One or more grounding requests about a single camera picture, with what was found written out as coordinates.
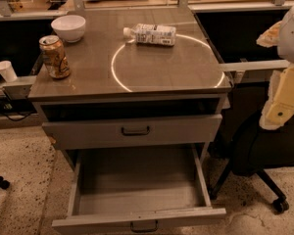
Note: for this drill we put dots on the gold beverage can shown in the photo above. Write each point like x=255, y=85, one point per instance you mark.
x=54, y=56

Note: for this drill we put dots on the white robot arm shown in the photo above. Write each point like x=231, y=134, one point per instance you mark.
x=285, y=46

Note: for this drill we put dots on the black office chair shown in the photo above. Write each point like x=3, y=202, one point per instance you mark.
x=249, y=148

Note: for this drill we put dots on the grey drawer cabinet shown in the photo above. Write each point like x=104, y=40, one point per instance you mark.
x=114, y=77

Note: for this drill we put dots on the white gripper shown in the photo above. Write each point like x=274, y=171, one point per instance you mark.
x=292, y=38

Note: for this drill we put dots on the white ceramic bowl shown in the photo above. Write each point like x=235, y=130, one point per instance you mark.
x=70, y=28

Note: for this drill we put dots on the clear plastic water bottle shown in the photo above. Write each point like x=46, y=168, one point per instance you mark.
x=154, y=34

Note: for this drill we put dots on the grey drawer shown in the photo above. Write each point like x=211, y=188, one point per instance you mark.
x=139, y=190
x=150, y=131

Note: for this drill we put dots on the white paper cup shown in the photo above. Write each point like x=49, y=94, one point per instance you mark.
x=7, y=71

